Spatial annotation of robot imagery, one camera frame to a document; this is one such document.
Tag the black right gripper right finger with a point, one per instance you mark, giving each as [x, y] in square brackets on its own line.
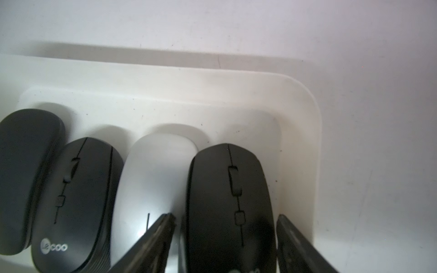
[295, 252]

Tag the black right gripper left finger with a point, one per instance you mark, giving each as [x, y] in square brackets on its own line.
[150, 253]

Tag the silver mouse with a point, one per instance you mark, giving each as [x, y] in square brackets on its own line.
[153, 182]

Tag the black Lecoo mouse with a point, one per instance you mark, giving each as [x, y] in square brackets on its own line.
[72, 227]

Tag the white plastic storage box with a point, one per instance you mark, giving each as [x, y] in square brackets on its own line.
[271, 115]

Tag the slim black mouse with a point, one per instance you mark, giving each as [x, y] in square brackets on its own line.
[30, 141]

